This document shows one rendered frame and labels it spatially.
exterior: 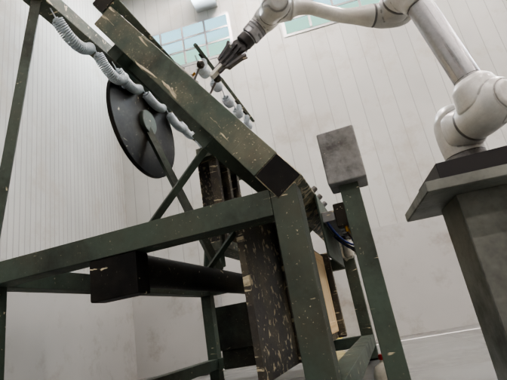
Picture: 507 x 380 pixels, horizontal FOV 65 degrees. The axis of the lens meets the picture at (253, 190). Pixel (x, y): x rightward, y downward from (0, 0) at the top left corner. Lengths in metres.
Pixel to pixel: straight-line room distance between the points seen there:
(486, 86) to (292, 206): 0.81
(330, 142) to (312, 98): 4.67
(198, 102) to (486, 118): 1.03
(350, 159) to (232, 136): 0.42
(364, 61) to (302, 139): 1.47
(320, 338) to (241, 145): 0.67
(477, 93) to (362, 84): 4.46
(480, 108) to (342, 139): 0.55
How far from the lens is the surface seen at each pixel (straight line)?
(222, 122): 1.45
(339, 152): 1.29
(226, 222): 1.33
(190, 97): 1.56
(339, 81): 6.08
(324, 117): 5.81
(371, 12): 1.97
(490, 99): 1.62
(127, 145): 2.64
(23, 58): 2.29
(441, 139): 1.81
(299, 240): 1.24
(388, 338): 1.24
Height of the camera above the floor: 0.37
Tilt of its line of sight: 19 degrees up
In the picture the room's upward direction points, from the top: 10 degrees counter-clockwise
